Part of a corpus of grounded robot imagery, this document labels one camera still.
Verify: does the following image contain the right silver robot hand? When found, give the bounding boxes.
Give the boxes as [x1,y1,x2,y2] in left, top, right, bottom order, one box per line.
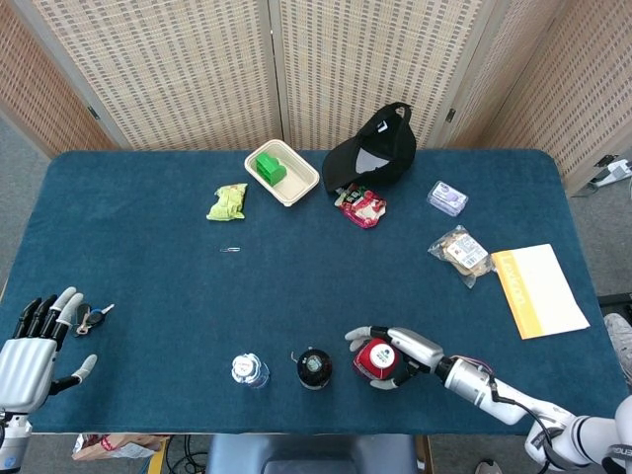
[344,324,445,392]

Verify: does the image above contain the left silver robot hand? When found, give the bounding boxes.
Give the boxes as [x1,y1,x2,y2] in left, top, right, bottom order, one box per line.
[0,285,99,414]

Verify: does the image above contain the red juice bottle white cap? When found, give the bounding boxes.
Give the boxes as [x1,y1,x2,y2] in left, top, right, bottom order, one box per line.
[352,337,402,384]

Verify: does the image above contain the black round container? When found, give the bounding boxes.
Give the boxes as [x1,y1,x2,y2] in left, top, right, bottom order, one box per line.
[295,347,334,391]

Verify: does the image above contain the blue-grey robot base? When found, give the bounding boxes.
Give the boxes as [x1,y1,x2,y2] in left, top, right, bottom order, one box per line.
[204,434,419,474]

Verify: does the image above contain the bunch of keys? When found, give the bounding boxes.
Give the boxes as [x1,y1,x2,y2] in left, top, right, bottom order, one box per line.
[72,302,116,339]

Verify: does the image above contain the clear bag of biscuits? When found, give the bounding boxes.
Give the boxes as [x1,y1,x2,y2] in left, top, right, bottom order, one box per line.
[427,224,497,290]

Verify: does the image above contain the crumpled snack bag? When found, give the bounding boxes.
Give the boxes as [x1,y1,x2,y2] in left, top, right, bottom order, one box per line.
[71,433,164,461]

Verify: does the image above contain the yellow and white booklet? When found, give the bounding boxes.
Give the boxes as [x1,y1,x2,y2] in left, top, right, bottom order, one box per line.
[490,243,592,341]

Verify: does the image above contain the red snack packet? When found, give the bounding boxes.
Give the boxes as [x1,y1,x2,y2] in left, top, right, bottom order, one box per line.
[334,182,388,230]

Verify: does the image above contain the purple tissue pack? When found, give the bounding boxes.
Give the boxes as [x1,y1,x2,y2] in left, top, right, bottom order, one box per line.
[426,180,469,217]

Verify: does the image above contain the blue tablecloth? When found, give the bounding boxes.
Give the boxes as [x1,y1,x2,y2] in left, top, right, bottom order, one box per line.
[0,149,628,435]

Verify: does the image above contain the clear water bottle white cap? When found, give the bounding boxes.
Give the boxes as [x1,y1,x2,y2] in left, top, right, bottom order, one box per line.
[230,352,272,390]

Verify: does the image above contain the grey sneaker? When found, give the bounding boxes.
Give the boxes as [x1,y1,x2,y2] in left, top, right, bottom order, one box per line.
[602,312,632,379]

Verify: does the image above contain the beige food tray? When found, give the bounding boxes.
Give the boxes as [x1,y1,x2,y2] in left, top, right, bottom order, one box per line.
[244,139,321,207]

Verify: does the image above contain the black baseball cap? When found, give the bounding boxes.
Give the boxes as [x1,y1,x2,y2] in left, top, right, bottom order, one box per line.
[321,102,418,194]

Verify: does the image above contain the green plastic block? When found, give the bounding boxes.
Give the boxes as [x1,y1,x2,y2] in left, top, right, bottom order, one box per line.
[255,152,288,187]

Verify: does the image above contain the yellow-green snack packet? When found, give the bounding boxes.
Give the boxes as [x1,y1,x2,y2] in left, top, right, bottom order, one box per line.
[205,183,249,222]

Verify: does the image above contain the white power strip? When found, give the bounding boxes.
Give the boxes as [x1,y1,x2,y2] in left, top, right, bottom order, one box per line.
[590,155,632,188]

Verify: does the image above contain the woven folding screen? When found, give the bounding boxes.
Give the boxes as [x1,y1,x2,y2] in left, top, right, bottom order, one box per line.
[0,0,632,197]

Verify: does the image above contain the black floor cables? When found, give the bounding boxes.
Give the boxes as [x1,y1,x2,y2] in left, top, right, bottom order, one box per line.
[165,434,211,474]

